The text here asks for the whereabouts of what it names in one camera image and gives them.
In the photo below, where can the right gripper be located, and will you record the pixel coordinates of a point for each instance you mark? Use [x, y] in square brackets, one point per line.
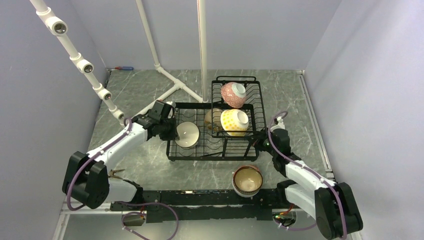
[258, 139]

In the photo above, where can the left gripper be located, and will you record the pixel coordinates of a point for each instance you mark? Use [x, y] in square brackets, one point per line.
[173, 135]

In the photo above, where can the teal white bowl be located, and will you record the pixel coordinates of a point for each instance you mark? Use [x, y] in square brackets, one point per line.
[188, 135]

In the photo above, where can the blue yellow patterned bowl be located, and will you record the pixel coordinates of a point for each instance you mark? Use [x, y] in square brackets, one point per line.
[234, 122]

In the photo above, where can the brown glazed bowl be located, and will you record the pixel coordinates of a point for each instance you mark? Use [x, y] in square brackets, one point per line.
[247, 180]

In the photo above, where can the red patterned bowl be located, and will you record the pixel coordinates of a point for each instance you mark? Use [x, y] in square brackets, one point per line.
[234, 94]

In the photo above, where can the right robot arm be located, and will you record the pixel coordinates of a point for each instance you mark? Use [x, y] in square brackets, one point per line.
[332, 205]

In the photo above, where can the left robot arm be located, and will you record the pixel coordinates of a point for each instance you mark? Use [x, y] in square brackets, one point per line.
[88, 181]

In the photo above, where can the red blue screwdriver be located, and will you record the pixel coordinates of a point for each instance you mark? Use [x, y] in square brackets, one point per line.
[124, 68]

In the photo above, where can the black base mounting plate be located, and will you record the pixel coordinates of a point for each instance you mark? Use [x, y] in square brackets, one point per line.
[168, 205]

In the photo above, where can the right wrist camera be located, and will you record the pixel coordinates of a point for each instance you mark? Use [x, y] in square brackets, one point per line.
[278, 124]

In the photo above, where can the black wire dish rack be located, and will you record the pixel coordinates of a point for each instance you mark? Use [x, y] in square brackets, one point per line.
[215, 142]

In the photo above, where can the yellow handled pliers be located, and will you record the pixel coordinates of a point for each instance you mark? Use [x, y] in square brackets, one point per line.
[114, 173]

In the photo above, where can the aluminium rail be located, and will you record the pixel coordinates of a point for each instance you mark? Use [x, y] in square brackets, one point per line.
[265, 198]

